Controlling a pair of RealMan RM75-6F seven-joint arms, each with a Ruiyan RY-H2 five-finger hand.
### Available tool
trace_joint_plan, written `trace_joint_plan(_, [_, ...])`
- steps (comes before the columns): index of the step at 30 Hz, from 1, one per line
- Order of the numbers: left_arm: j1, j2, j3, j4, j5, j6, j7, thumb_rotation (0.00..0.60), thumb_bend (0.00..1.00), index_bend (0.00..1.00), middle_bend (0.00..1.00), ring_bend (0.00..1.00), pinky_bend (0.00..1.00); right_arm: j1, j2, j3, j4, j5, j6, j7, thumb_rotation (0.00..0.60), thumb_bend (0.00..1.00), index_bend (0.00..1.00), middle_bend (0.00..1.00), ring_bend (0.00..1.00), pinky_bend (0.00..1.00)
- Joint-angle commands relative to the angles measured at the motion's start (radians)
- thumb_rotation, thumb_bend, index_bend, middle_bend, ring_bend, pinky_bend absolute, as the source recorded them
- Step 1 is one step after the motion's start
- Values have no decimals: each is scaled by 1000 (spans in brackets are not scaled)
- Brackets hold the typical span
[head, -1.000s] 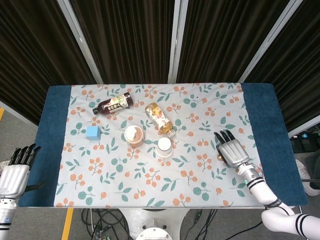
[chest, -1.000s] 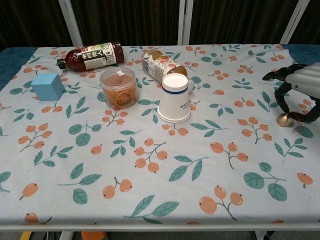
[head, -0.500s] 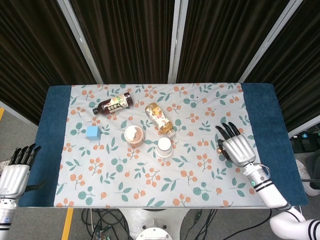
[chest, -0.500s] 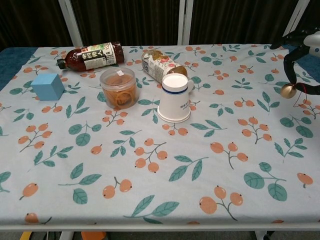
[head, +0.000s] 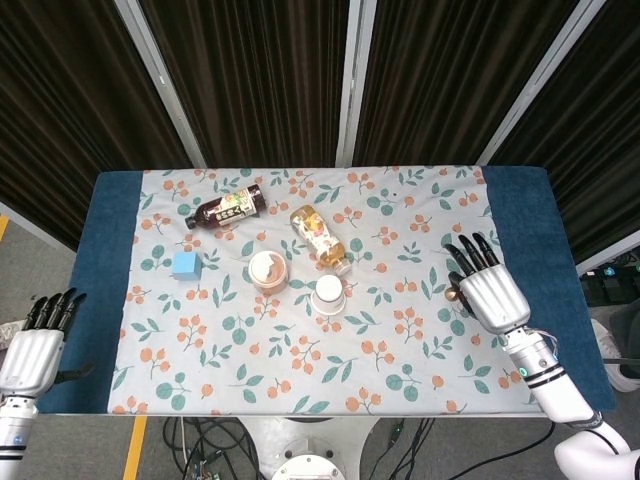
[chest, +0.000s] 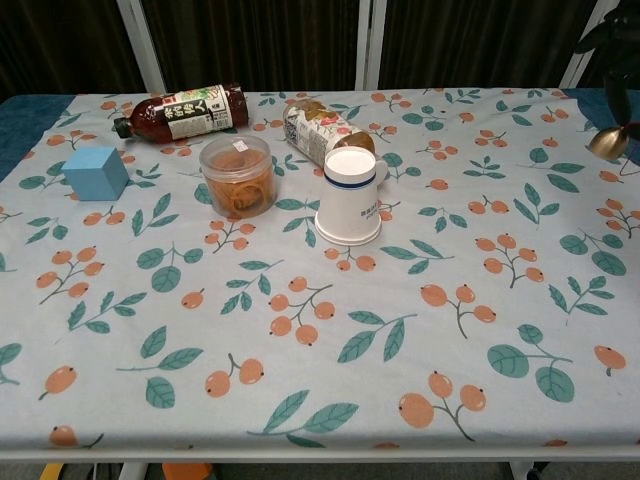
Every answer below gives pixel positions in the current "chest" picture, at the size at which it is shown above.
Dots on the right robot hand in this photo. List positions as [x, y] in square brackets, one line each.
[620, 20]

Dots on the yellow tea bottle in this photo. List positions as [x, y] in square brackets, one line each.
[315, 127]

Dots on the white paper cup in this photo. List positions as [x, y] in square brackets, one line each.
[347, 205]

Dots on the clear jar of rubber bands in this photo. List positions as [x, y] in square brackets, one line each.
[240, 180]

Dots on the floral tablecloth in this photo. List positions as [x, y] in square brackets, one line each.
[320, 325]

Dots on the dark tea bottle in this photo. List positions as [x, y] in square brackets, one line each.
[190, 115]

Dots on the light blue cube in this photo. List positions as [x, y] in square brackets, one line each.
[95, 175]

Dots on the white partition frame post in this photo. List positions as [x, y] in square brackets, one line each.
[369, 45]
[580, 40]
[142, 50]

